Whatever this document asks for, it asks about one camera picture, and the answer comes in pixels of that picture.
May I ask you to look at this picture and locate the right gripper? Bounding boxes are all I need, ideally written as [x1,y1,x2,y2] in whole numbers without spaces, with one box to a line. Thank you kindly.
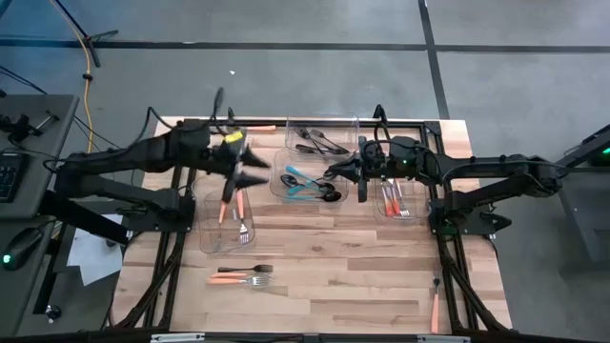
[322,135,400,204]

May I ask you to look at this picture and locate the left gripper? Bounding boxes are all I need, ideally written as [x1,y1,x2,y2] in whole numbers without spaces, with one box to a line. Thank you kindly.
[209,128,272,204]

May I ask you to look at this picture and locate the orange-handled silver fork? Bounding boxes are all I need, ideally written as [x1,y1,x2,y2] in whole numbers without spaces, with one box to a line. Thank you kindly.
[393,178,411,218]
[385,179,401,216]
[379,178,395,218]

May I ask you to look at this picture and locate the clear plastic bin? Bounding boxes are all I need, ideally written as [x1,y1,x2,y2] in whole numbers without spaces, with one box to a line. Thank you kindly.
[269,148,350,205]
[284,112,359,156]
[196,185,257,255]
[373,178,433,226]

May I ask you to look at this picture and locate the white paper sheet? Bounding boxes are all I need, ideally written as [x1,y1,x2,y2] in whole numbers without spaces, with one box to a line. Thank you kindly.
[66,212,125,287]

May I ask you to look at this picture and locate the black tripod stand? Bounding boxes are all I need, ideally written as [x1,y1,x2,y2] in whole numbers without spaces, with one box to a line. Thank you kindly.
[51,0,120,69]

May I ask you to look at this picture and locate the grey desk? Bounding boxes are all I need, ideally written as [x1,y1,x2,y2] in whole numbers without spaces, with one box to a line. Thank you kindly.
[0,93,81,337]

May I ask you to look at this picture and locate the black clamp tool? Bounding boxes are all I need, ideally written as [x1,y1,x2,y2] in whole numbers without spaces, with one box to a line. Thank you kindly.
[0,110,62,145]

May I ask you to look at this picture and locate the black computer mouse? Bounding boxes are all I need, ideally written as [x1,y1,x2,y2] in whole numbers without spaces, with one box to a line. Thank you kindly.
[1,227,45,272]

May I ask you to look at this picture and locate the black keyboard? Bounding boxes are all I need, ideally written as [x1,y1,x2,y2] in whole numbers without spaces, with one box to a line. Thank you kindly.
[0,151,31,205]

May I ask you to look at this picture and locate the black side table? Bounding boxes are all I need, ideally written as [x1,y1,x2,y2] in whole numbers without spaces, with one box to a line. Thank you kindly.
[556,122,610,278]

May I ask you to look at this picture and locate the yellow cable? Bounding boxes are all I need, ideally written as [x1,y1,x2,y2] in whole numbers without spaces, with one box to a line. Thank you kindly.
[49,0,95,154]

